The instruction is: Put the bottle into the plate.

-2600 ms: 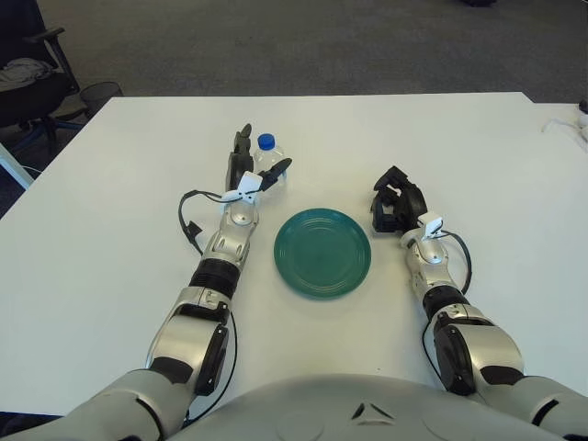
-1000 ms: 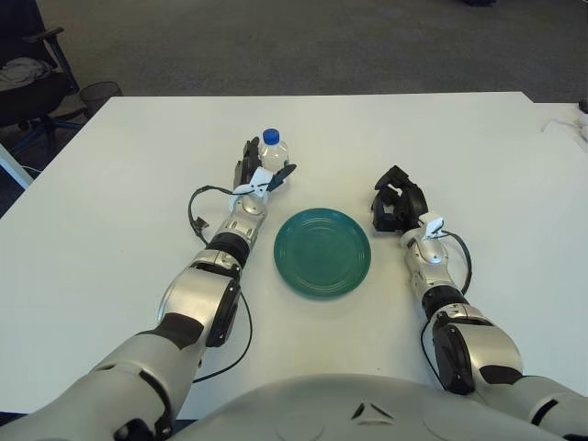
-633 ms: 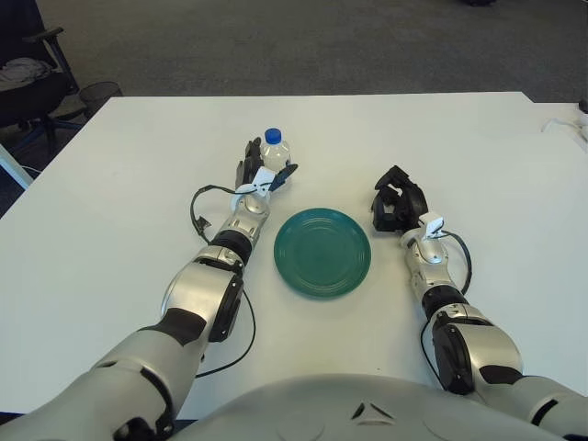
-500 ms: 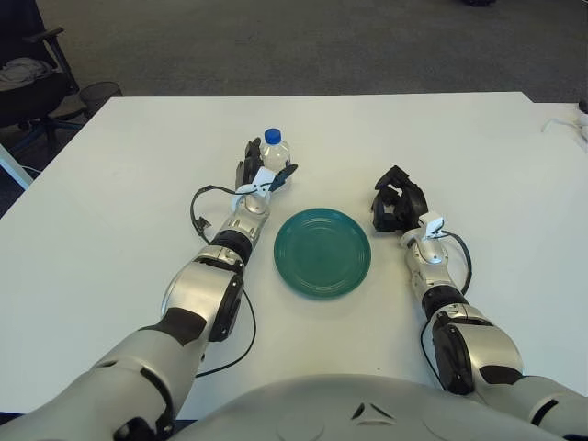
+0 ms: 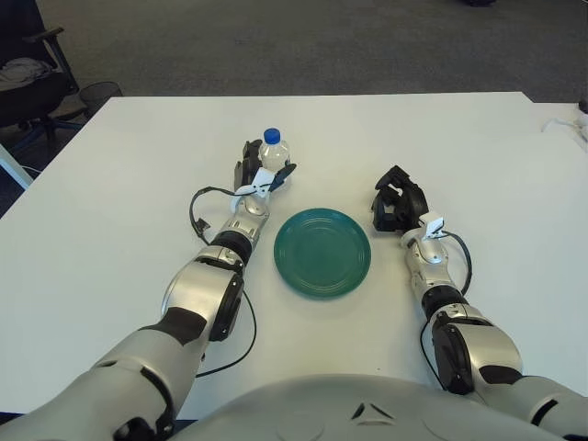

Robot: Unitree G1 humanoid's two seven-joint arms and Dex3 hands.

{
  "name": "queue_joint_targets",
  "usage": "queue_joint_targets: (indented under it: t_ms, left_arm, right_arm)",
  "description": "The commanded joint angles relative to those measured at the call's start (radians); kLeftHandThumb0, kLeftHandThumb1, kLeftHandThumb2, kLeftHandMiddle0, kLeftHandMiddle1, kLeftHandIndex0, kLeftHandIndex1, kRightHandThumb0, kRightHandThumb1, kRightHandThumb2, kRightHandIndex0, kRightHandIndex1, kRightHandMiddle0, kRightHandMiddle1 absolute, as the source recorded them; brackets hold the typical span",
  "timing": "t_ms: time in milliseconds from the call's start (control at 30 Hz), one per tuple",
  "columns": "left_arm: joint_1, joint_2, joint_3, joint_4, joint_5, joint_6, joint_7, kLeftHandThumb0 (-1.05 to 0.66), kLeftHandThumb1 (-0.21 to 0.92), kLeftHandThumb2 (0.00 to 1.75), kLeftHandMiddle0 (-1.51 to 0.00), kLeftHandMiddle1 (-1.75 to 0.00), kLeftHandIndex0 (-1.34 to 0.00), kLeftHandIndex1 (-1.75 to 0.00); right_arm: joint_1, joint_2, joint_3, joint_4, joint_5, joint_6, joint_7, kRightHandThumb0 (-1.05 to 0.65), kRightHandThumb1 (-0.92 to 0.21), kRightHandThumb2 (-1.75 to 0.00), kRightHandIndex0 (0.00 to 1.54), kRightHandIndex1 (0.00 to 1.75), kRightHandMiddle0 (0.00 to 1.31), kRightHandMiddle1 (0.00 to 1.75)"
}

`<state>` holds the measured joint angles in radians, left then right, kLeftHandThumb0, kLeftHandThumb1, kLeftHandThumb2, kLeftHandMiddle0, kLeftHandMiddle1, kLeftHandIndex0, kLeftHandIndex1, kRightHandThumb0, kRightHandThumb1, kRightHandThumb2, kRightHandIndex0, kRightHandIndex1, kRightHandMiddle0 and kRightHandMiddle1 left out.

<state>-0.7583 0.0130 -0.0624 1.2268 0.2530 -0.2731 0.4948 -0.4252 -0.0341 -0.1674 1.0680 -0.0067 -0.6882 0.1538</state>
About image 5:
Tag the grey cloth bundle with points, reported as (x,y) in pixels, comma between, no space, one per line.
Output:
(20,73)

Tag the green round plate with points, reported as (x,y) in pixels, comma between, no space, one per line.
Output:
(322,255)

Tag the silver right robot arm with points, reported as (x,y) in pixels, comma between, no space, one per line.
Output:
(487,340)

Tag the white desk panel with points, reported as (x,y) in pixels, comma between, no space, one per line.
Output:
(14,165)

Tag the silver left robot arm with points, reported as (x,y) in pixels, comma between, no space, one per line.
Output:
(197,289)

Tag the grey robot torso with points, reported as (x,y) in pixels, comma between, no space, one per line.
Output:
(363,413)

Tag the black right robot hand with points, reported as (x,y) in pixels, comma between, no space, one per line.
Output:
(413,202)

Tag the black office chair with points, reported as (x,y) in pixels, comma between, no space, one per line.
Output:
(32,101)

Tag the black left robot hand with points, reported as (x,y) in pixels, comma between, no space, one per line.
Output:
(248,161)

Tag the clear bottle blue cap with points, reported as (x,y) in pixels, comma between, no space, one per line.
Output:
(275,154)

